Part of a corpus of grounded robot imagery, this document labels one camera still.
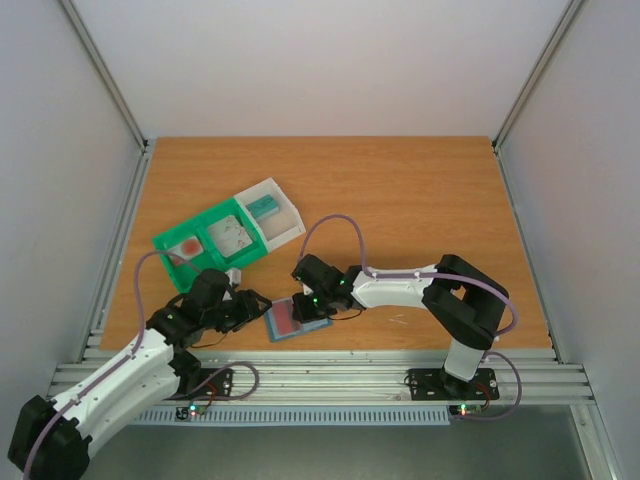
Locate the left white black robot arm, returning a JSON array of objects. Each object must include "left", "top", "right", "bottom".
[{"left": 8, "top": 269, "right": 272, "bottom": 479}]

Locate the green plastic bin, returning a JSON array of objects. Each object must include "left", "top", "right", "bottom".
[{"left": 152, "top": 198, "right": 267, "bottom": 292}]

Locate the white plastic bin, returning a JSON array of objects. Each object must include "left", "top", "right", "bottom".
[{"left": 234, "top": 177, "right": 306, "bottom": 252}]

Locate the aluminium frame post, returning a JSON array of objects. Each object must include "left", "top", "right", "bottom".
[
  {"left": 491, "top": 0, "right": 587, "bottom": 156},
  {"left": 56, "top": 0, "right": 149, "bottom": 153}
]

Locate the small circuit board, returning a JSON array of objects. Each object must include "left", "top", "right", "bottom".
[
  {"left": 449, "top": 403, "right": 485, "bottom": 418},
  {"left": 174, "top": 404, "right": 208, "bottom": 422}
]

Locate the teal card stack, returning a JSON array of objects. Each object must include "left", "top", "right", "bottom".
[{"left": 246, "top": 195, "right": 280, "bottom": 221}]

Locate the red patterned card in bin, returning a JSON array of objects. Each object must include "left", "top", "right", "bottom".
[{"left": 168, "top": 236, "right": 204, "bottom": 266}]

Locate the blue card holder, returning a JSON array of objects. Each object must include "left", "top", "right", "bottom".
[{"left": 264, "top": 298, "right": 333, "bottom": 343}]

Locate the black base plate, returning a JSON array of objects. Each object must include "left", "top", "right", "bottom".
[
  {"left": 170, "top": 368, "right": 234, "bottom": 400},
  {"left": 404, "top": 368, "right": 500, "bottom": 401}
]

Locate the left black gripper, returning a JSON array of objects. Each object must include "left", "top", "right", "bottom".
[{"left": 204, "top": 289, "right": 273, "bottom": 333}]

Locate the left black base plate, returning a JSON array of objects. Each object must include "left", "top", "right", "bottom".
[{"left": 170, "top": 368, "right": 234, "bottom": 400}]

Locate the left aluminium frame post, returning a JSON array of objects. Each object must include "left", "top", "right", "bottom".
[{"left": 56, "top": 0, "right": 149, "bottom": 153}]

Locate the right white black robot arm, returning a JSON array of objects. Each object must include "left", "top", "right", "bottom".
[{"left": 291, "top": 254, "right": 513, "bottom": 399}]

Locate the grey slotted cable duct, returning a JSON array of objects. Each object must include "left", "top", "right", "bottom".
[{"left": 132, "top": 405, "right": 450, "bottom": 428}]

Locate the red card in holder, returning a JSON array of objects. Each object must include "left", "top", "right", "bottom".
[{"left": 271, "top": 299, "right": 301, "bottom": 338}]

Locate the left small circuit board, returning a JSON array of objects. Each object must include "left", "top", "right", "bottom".
[{"left": 174, "top": 404, "right": 208, "bottom": 422}]

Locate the right aluminium frame post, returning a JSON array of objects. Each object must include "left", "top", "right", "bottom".
[{"left": 491, "top": 0, "right": 587, "bottom": 156}]

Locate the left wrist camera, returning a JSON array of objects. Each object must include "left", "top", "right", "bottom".
[{"left": 225, "top": 268, "right": 242, "bottom": 287}]

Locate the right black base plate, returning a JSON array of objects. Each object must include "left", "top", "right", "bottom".
[{"left": 404, "top": 368, "right": 500, "bottom": 401}]

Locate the front aluminium rail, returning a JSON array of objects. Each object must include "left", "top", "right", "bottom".
[{"left": 45, "top": 349, "right": 596, "bottom": 406}]

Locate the right small circuit board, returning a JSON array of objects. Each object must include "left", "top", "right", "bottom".
[{"left": 449, "top": 403, "right": 485, "bottom": 418}]

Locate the white card in middle compartment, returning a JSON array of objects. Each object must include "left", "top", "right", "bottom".
[{"left": 207, "top": 215, "right": 253, "bottom": 258}]

